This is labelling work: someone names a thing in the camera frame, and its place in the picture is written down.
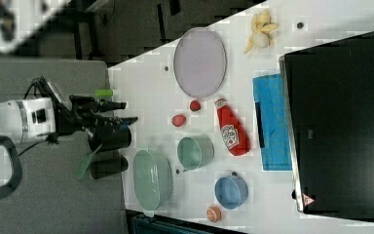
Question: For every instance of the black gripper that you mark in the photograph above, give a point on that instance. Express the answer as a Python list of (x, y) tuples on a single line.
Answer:
[(84, 115)]

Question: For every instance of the red ketchup bottle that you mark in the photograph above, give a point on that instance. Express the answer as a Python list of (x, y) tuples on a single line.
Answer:
[(232, 131)]

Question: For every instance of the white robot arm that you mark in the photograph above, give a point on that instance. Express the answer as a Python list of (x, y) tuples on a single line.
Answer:
[(27, 120)]

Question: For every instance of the black toaster oven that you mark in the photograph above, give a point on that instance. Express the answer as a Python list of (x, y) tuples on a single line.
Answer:
[(329, 107)]

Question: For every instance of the green marker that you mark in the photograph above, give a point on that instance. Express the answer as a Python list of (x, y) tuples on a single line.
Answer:
[(104, 93)]

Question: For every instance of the small black cylinder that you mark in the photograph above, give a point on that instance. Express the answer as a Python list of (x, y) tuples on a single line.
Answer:
[(105, 168)]

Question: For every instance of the pink toy fruit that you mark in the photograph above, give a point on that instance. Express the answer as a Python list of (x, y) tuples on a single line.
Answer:
[(178, 120)]

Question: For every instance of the green perforated bowl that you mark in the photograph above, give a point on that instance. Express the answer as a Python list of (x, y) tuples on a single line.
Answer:
[(152, 179)]

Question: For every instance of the toy strawberry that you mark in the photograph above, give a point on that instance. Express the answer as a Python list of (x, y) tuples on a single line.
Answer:
[(195, 105)]

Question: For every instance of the green cup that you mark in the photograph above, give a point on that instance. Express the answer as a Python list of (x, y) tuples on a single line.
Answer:
[(195, 152)]

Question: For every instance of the purple round plate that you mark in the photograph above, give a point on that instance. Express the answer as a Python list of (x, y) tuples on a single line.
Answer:
[(199, 62)]

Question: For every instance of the orange slice toy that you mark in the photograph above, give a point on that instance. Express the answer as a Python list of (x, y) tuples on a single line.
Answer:
[(213, 214)]

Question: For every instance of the blue cup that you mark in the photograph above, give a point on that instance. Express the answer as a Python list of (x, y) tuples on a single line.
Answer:
[(230, 191)]

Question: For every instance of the peeled toy banana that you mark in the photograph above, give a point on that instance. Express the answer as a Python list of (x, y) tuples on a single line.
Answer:
[(261, 29)]

